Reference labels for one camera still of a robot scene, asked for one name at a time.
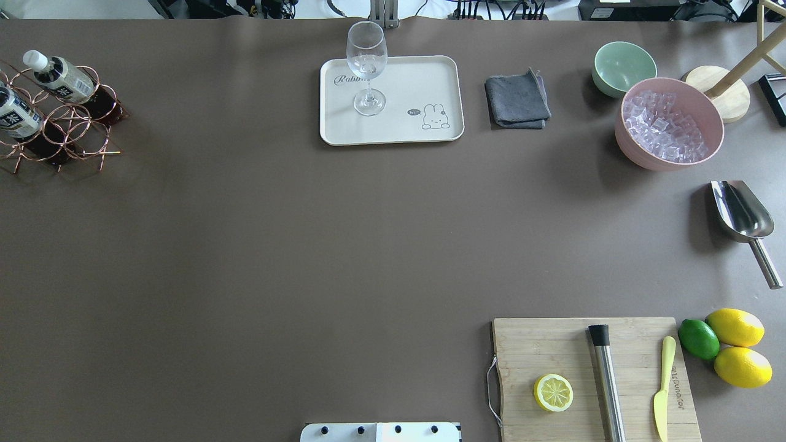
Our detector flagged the half lemon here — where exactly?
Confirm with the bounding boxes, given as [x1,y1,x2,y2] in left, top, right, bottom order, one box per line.
[533,374,574,413]

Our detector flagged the tea bottle white cap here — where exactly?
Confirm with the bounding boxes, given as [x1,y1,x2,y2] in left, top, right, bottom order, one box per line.
[23,50,119,121]
[1,83,71,166]

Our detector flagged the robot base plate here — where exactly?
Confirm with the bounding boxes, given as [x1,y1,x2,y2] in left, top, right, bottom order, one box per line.
[300,422,462,441]

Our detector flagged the copper wire bottle rack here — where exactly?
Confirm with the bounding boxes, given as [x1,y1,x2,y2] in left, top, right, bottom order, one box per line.
[1,60,130,174]

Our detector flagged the clear wine glass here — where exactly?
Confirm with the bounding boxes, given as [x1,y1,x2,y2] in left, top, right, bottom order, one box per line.
[346,21,387,117]

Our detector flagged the yellow plastic knife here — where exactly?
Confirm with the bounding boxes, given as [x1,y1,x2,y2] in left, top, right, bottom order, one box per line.
[652,336,676,441]

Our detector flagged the round wooden stand base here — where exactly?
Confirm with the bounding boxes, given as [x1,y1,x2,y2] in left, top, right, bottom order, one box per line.
[682,65,750,123]

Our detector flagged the lower whole lemon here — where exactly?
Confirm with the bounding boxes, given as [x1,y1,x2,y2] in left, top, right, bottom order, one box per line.
[714,346,774,389]

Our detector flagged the near tea bottle white cap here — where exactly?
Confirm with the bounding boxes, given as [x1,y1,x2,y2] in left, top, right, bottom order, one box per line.
[1,83,71,166]

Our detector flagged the bamboo cutting board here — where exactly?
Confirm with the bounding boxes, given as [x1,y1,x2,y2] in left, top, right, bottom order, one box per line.
[493,318,677,441]

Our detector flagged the far tea bottle white cap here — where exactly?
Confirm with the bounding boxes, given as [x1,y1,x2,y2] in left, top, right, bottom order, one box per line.
[23,50,119,121]

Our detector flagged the green bowl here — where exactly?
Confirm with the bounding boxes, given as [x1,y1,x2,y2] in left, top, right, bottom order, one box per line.
[592,41,658,98]

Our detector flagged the pink bowl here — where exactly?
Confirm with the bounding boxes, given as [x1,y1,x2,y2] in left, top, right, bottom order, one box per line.
[615,77,725,171]

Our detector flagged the clear ice cubes pile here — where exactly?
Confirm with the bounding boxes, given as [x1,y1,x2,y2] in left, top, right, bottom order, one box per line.
[621,90,710,163]

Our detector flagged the steel muddler black tip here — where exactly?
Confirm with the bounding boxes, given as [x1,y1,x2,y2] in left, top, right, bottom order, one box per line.
[588,324,627,441]

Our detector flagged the upper whole lemon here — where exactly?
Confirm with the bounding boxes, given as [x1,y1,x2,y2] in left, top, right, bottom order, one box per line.
[705,308,765,347]

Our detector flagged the cream rabbit tray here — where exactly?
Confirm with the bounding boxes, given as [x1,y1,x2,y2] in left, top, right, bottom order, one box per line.
[319,55,464,146]

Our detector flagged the green lime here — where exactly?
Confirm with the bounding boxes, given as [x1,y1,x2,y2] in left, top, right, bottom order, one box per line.
[677,319,720,361]

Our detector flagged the steel ice scoop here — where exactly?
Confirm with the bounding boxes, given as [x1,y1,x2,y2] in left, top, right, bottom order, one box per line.
[709,180,784,289]

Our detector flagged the grey folded cloth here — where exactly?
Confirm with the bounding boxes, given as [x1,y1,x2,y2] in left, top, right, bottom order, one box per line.
[484,68,552,130]

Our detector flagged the whole lemon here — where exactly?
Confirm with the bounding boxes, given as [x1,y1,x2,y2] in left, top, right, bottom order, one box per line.
[705,308,765,347]
[714,346,774,389]

